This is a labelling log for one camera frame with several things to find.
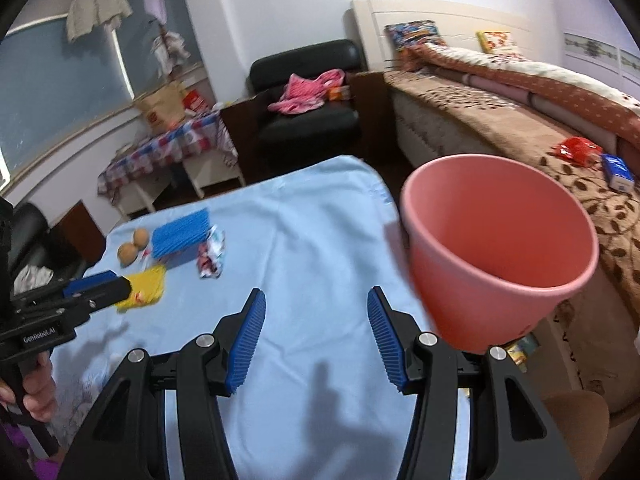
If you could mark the brown patterned cloth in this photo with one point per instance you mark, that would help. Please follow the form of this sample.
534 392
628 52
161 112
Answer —
226 140

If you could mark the hanging lilac cloth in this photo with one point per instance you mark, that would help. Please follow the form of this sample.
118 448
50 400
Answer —
157 2

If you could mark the light blue cloth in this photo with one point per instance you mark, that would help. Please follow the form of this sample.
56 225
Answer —
310 240

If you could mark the black leather armchair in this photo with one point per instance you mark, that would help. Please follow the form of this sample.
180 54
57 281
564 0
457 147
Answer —
305 130

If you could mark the red snack packet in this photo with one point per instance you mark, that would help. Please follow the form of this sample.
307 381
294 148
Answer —
577 151

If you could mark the bed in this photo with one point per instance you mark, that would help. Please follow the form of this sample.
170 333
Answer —
450 105

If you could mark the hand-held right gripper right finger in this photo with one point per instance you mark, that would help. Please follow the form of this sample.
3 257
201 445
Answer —
385 345

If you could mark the walnut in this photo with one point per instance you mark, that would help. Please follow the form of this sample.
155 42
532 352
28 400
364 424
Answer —
127 255
141 237

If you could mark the wardrobe with sliding doors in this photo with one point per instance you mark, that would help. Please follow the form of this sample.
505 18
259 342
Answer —
600 50

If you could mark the blue tissue pack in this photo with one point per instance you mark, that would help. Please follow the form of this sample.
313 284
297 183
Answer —
617 172

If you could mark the rolled quilt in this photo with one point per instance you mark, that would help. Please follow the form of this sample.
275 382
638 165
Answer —
550 82

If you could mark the red white snack wrapper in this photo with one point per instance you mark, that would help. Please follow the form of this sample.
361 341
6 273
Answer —
210 255

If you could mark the black leather chair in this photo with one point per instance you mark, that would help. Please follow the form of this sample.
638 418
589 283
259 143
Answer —
30 240

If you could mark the hanging beige cloth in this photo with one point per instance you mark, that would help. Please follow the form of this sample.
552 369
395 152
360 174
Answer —
97 10

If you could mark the yellow flowered pillow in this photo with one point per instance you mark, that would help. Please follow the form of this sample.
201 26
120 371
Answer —
497 41

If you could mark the brown stool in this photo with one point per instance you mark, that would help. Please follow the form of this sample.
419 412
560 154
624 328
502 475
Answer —
575 435

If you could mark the blue foam fruit net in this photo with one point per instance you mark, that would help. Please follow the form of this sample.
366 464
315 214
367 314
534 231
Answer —
180 232

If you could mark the person's left hand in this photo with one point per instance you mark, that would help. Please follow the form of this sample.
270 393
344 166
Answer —
42 390

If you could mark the brown floral bedspread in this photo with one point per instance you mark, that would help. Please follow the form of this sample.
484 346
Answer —
500 115

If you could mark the pink clothes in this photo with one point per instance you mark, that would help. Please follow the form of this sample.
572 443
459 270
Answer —
305 92

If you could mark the large window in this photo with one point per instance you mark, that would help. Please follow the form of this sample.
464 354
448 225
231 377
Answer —
50 85

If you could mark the white table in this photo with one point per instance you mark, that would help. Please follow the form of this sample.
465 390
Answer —
210 172

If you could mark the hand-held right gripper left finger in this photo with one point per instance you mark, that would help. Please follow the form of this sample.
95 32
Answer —
247 345

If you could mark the floral tablecloth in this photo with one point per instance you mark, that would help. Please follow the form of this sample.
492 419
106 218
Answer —
85 400

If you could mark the colourful patterned pillow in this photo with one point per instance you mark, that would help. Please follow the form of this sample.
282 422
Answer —
412 36

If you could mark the yellow green box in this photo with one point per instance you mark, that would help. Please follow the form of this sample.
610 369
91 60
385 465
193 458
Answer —
522 350

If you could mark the red bag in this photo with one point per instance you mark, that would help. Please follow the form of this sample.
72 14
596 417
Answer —
196 101

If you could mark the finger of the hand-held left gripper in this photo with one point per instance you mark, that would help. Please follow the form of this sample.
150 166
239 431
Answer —
92 281
107 293

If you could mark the dark wood cabinet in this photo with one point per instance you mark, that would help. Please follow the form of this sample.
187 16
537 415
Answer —
240 135

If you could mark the pink plastic bucket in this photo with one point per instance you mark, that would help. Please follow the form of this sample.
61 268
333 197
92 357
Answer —
500 260

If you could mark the brown paper bag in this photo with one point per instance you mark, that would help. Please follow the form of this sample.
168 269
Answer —
160 110

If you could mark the white crumpled cloth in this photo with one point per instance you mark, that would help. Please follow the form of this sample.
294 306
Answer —
32 277

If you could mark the dark wood nightstand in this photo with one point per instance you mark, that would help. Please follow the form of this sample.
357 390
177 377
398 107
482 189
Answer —
372 115

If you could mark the yellow foam fruit net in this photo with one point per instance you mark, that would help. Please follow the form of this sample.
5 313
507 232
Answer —
147 282

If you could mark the checkered tablecloth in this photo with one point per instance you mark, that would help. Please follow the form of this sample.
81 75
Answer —
150 155

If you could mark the hanging white clothes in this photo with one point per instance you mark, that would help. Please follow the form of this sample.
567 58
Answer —
170 52

